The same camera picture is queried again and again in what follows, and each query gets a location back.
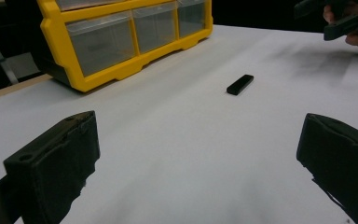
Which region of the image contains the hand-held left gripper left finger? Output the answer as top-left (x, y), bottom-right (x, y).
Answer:
top-left (3, 110), bottom-right (101, 224)

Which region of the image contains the clear plastic drawer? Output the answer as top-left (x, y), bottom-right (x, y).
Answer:
top-left (131, 1), bottom-right (179, 54)

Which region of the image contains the grid of clear drawers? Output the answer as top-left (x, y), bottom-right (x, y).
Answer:
top-left (55, 0), bottom-right (207, 77)

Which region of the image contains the grey metal stand leg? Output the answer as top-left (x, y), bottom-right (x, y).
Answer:
top-left (0, 20), bottom-right (20, 86)

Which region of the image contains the white table sheet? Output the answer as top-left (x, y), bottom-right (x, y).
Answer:
top-left (0, 24), bottom-right (358, 224)

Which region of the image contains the small black rectangular block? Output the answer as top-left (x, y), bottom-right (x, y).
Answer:
top-left (226, 74), bottom-right (255, 96)

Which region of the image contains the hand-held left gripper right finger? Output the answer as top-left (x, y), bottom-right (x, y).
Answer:
top-left (296, 112), bottom-right (358, 224)

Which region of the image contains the yellow black drawer organizer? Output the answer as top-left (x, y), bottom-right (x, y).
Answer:
top-left (4, 0), bottom-right (214, 93)

